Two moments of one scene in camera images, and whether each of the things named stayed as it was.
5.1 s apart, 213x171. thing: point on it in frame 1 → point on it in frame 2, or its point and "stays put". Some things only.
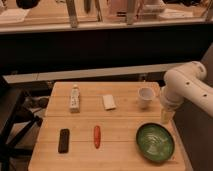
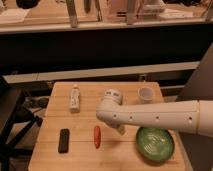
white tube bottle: (74, 99) stays put
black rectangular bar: (63, 141) stays put
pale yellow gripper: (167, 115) → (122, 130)
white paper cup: (145, 96) stays put
